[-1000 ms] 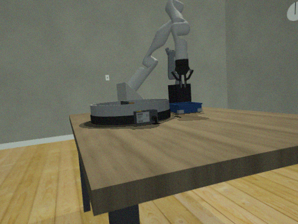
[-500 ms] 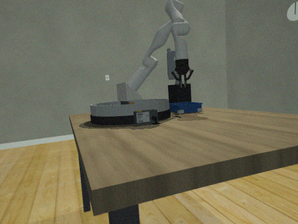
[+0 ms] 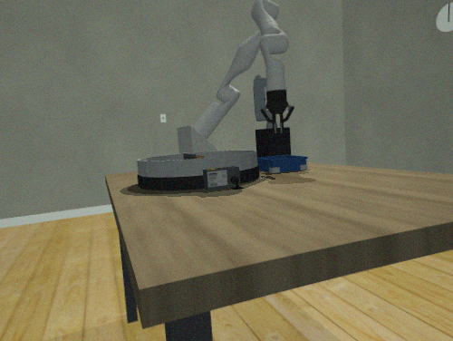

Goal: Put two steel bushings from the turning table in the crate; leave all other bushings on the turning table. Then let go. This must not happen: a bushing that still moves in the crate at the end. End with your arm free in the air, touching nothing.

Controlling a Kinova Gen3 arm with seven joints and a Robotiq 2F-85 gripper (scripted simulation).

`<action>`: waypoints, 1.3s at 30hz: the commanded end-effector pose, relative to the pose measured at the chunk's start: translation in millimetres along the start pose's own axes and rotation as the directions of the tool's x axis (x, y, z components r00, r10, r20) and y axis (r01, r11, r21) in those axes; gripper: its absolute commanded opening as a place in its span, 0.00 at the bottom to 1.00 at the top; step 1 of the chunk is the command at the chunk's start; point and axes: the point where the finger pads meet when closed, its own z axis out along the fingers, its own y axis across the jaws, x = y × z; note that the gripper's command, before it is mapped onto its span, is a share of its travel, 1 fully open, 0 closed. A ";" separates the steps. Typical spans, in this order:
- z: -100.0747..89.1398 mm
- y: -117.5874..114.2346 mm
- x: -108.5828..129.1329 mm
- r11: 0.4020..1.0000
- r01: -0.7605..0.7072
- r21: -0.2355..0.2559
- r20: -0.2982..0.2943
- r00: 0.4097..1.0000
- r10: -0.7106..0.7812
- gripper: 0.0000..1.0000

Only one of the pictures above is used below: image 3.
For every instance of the blue crate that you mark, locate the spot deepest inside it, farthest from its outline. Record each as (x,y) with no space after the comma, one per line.
(282,163)

